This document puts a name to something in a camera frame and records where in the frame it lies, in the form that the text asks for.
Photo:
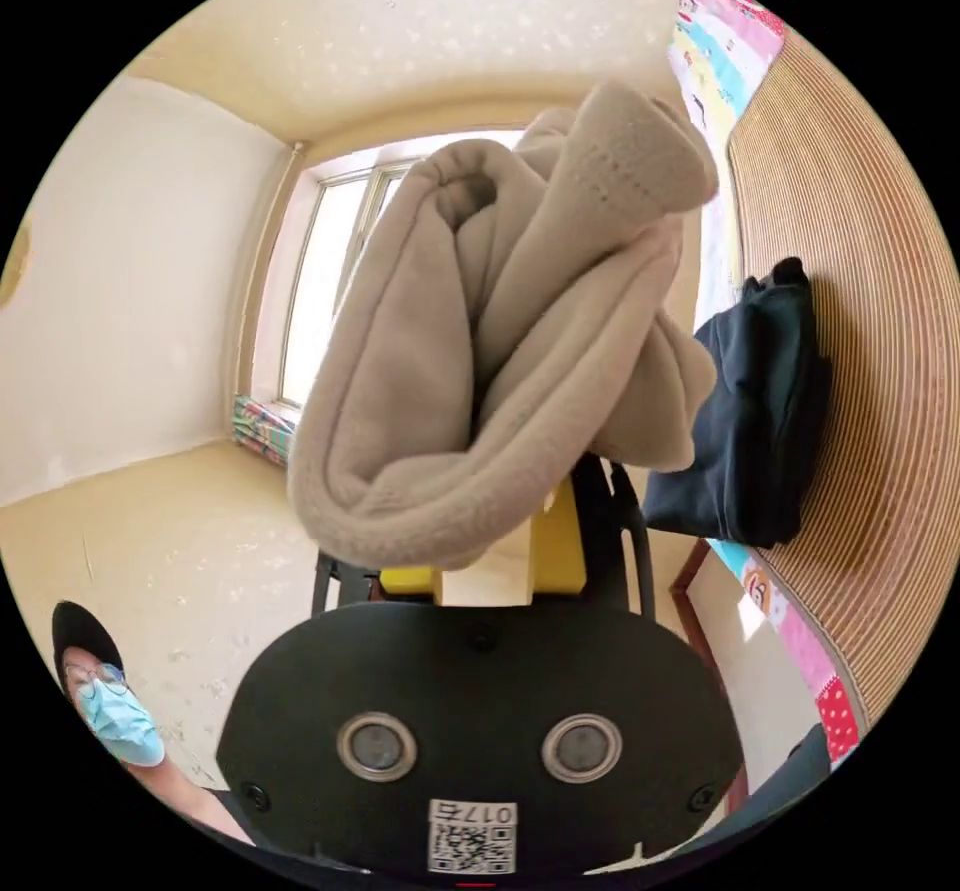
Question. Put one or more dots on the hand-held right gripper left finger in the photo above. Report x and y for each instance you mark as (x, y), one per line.
(409, 580)

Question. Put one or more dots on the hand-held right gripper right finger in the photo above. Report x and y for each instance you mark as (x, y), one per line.
(559, 553)

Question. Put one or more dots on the off-white fleece long sleeve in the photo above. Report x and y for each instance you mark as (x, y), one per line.
(480, 351)

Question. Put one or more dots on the folded striped blanket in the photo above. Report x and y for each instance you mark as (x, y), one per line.
(259, 429)

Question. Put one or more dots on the pile of clothes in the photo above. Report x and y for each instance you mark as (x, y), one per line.
(757, 411)

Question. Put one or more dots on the window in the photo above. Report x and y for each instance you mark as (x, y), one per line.
(322, 291)

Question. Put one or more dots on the person's body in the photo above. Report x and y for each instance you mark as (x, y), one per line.
(112, 711)

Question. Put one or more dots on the bed with woven mat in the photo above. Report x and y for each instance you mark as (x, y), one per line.
(862, 291)

